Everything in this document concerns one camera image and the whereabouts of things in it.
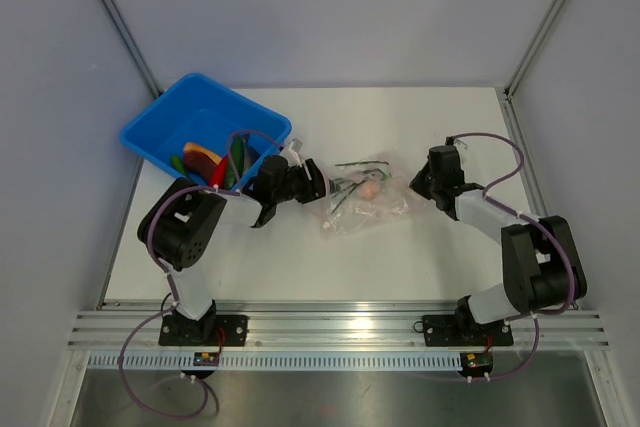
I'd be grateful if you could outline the small green fake pepper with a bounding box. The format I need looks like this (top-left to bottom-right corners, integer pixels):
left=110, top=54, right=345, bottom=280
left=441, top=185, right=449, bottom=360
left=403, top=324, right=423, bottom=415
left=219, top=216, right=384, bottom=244
left=170, top=155, right=190, bottom=178

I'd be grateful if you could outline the clear zip top bag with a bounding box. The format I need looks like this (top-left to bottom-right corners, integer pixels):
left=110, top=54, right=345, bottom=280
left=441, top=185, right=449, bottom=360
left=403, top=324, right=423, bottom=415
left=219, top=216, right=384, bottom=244
left=305, top=150, right=428, bottom=235

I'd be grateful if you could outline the aluminium frame post left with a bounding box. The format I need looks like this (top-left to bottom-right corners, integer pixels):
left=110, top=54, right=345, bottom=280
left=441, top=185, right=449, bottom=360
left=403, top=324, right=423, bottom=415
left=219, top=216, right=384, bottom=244
left=99, top=0, right=164, bottom=98

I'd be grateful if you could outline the orange red fake papaya slice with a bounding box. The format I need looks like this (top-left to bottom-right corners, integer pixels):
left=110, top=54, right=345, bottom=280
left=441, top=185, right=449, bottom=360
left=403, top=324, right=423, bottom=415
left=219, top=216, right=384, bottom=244
left=183, top=142, right=222, bottom=185

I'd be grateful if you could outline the aluminium frame post right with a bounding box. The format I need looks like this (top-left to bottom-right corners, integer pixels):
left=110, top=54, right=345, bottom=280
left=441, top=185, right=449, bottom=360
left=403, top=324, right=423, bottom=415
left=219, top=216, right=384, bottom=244
left=504, top=0, right=569, bottom=103

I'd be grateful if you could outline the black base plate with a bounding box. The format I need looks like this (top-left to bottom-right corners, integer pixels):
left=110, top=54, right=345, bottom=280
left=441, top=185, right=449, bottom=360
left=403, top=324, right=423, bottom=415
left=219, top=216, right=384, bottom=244
left=158, top=313, right=249, bottom=347
left=421, top=314, right=514, bottom=347

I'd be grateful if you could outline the grey fake fish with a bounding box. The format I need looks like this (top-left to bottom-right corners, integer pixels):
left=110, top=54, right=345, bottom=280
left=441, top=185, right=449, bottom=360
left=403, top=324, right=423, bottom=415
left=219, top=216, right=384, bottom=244
left=243, top=138, right=261, bottom=174

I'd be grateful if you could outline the peach fake radish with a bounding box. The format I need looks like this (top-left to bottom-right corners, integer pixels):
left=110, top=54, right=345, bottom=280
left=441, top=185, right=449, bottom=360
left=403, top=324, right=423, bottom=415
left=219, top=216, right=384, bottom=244
left=358, top=181, right=380, bottom=201

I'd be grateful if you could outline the aluminium frame post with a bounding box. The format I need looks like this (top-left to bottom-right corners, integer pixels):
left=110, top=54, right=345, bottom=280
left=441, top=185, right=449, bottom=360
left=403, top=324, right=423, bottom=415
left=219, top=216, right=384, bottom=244
left=99, top=0, right=164, bottom=98
left=504, top=0, right=569, bottom=103

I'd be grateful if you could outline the aluminium mounting rail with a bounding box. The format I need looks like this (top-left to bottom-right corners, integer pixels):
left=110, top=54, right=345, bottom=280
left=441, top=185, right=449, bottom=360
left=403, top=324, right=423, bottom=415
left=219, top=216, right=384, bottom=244
left=67, top=301, right=610, bottom=352

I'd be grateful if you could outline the red fake pepper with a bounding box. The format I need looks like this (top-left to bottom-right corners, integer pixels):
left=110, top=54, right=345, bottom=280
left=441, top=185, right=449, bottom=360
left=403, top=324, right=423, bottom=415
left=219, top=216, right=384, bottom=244
left=209, top=156, right=229, bottom=189

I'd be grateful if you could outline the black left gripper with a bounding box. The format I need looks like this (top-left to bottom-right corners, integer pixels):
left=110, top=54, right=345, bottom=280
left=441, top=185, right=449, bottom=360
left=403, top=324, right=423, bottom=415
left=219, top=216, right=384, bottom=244
left=273, top=159, right=340, bottom=205

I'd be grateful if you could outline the blue plastic bin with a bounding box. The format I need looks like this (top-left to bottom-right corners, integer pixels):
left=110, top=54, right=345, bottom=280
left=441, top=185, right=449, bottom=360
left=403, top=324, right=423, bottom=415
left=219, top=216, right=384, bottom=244
left=120, top=73, right=292, bottom=183

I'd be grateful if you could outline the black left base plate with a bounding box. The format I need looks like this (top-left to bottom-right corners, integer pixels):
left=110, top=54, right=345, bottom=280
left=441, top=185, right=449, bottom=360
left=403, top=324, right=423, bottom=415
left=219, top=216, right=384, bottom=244
left=158, top=313, right=249, bottom=347

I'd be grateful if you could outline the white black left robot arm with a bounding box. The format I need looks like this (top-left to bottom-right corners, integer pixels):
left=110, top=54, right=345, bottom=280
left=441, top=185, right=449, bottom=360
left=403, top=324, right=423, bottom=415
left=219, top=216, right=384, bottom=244
left=137, top=155, right=329, bottom=346

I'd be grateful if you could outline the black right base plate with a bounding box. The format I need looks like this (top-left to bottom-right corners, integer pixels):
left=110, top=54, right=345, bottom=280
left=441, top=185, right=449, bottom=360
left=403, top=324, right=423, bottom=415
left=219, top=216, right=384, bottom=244
left=421, top=314, right=514, bottom=347

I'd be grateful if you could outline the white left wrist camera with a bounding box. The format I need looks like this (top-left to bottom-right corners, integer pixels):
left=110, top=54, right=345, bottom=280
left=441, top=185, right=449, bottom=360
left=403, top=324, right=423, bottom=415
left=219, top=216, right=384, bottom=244
left=281, top=138, right=303, bottom=163

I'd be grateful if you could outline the slotted white cable duct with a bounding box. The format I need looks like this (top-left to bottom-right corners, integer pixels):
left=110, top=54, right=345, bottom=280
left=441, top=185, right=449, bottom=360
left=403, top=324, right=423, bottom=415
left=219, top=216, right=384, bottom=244
left=88, top=351, right=462, bottom=372

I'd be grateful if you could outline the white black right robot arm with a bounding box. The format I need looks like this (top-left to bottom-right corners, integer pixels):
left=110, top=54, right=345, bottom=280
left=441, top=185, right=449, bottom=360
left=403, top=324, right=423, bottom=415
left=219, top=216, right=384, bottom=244
left=410, top=143, right=588, bottom=343

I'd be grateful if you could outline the green fake cucumber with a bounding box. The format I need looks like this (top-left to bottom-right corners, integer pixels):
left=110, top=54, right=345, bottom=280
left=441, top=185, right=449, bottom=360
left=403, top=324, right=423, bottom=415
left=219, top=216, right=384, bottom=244
left=224, top=136, right=245, bottom=190

